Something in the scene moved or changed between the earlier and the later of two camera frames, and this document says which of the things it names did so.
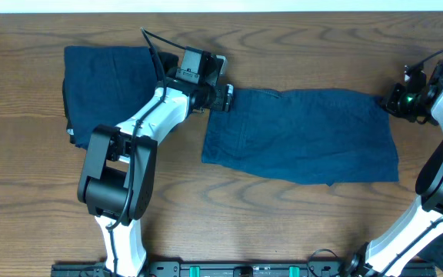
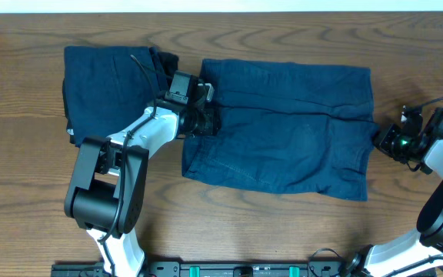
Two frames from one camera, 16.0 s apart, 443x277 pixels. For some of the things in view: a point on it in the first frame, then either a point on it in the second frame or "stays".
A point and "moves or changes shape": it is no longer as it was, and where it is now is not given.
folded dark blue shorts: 101,85 stays
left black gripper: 225,98 → 214,117
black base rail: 241,269 stays
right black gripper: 388,101 → 384,137
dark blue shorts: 324,136 moves or changes shape
